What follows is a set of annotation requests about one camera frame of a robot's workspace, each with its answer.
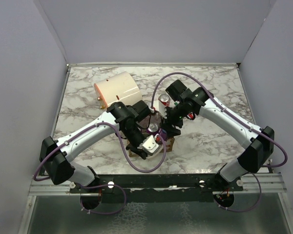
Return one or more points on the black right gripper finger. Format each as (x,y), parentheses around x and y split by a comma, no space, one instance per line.
(162,125)
(172,131)

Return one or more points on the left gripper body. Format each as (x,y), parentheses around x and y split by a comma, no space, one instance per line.
(135,136)

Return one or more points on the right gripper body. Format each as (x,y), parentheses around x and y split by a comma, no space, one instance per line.
(175,116)

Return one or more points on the purple soda can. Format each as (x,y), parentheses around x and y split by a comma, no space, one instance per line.
(163,134)
(153,129)

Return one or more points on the red Coca-Cola can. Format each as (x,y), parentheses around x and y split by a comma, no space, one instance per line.
(165,99)

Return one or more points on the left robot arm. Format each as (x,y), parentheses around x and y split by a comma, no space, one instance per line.
(57,155)

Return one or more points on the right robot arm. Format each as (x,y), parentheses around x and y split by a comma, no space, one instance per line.
(256,141)

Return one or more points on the red marker pen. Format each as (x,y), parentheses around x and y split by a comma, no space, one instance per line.
(191,116)

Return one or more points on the white cylindrical pot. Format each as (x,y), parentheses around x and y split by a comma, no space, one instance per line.
(121,87)

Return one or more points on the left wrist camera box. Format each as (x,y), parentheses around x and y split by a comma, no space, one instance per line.
(150,146)

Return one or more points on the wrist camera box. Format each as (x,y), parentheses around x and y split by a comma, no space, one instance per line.
(160,108)
(150,146)

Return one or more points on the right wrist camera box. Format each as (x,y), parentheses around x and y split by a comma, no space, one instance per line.
(160,108)

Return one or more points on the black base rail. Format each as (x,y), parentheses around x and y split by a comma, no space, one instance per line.
(151,188)

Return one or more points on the aluminium extrusion rail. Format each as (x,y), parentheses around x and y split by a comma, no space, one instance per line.
(270,183)

